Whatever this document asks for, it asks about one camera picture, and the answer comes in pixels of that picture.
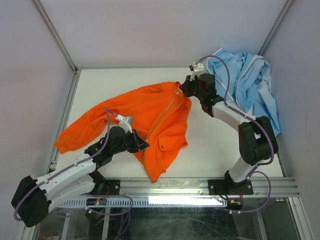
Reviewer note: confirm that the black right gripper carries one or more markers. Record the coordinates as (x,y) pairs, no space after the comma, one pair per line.
(185,86)

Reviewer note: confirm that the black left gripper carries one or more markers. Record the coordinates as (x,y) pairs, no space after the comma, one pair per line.
(141,144)

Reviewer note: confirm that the orange zip jacket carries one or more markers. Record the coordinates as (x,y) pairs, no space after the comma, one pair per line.
(160,113)

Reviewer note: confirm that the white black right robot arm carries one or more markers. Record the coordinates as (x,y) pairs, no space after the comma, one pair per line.
(257,141)

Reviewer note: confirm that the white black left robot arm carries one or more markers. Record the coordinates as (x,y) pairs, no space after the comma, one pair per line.
(35,198)

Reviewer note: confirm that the light blue zip jacket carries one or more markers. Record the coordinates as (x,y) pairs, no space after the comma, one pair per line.
(247,78)

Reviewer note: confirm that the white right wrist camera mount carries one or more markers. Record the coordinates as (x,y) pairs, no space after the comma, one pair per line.
(196,69)

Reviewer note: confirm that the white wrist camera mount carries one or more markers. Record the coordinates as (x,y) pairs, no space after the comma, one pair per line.
(125,122)
(196,69)

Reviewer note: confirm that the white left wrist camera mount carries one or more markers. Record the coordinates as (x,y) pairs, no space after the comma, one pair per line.
(125,122)

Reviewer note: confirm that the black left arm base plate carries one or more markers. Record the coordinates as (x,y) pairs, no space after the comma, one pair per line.
(109,187)

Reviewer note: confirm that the white slotted cable duct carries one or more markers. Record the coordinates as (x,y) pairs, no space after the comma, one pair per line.
(144,202)

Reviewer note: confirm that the right aluminium corner post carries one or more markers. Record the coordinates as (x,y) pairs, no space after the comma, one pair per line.
(276,25)

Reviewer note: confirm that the aluminium corner post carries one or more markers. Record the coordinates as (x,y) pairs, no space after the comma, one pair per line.
(54,34)
(276,25)

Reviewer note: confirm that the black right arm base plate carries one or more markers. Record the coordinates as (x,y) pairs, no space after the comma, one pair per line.
(224,187)

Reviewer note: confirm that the aluminium front rail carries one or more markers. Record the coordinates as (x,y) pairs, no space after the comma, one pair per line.
(278,187)

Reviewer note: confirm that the left aluminium corner post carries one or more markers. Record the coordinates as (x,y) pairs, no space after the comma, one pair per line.
(54,34)

